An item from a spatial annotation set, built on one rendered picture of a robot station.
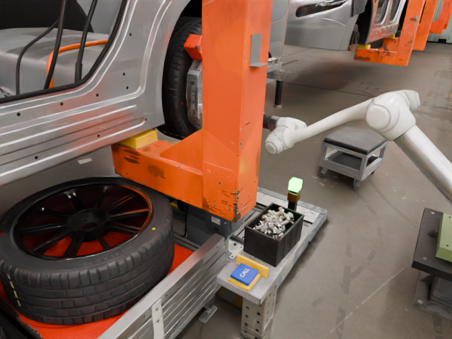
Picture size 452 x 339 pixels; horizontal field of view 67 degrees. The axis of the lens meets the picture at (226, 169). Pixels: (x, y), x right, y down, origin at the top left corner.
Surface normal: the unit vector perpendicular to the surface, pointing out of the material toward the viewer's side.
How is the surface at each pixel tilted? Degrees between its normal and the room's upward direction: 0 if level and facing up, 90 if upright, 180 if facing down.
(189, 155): 90
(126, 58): 90
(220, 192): 90
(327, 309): 0
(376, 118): 86
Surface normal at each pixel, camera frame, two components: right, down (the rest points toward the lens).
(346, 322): 0.03, -0.89
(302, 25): -0.30, 0.44
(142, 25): 0.83, 0.27
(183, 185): -0.55, 0.37
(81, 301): 0.22, 0.45
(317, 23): -0.08, 0.44
